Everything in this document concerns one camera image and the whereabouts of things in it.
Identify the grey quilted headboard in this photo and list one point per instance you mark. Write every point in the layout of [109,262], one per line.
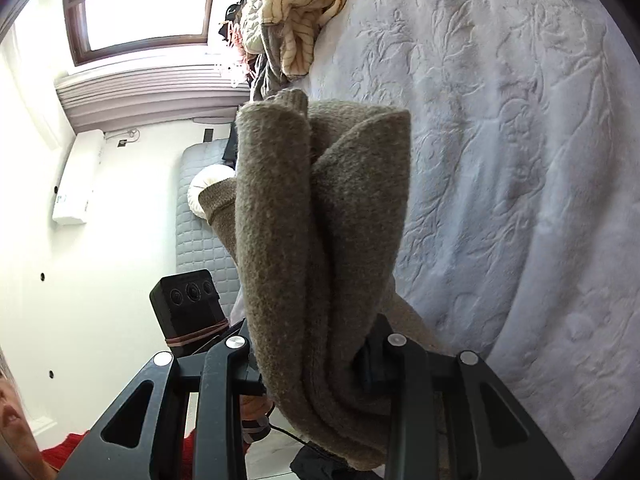
[197,246]

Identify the person's left hand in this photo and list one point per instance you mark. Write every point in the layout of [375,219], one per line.
[255,412]

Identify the cream striped quilted garment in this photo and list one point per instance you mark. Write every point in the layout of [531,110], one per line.
[296,24]

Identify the grey garment in pile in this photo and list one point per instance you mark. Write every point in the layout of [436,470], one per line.
[269,77]

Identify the lavender embossed bed blanket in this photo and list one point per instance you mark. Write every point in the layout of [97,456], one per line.
[522,234]

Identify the pink red clothes pile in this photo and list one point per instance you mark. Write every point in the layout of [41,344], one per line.
[240,29]

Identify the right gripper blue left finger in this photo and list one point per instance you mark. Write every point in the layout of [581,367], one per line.
[141,434]

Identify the white air conditioner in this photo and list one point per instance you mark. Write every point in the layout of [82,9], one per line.
[78,179]

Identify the black camera box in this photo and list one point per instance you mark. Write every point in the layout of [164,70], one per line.
[187,307]

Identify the purple pleated curtain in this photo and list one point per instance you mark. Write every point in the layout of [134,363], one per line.
[113,100]

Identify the brown knit sweater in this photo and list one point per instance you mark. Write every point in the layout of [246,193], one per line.
[313,219]

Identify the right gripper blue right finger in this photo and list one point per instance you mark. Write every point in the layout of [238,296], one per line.
[451,417]

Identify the window with brown frame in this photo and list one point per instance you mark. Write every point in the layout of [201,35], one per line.
[100,29]

